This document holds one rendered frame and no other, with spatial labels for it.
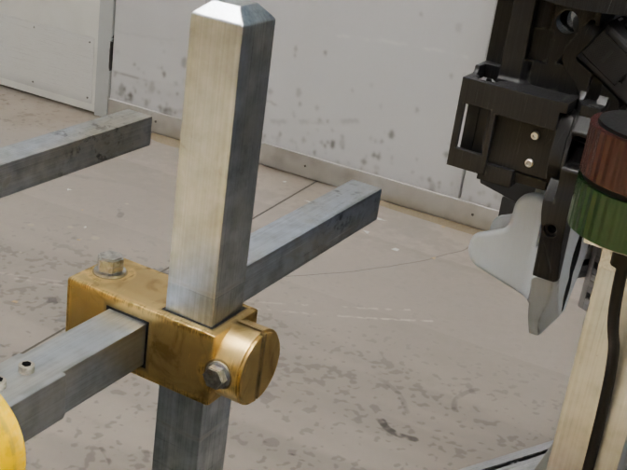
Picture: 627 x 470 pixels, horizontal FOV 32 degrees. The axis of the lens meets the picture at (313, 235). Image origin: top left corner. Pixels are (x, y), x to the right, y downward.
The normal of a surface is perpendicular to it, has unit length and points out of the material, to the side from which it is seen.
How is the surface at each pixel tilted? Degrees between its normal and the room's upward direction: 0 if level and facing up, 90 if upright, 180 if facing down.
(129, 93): 90
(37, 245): 0
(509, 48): 90
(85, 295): 90
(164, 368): 90
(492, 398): 0
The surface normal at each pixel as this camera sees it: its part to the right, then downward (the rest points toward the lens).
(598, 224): -0.76, 0.16
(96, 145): 0.87, 0.29
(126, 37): -0.44, 0.30
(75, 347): 0.13, -0.91
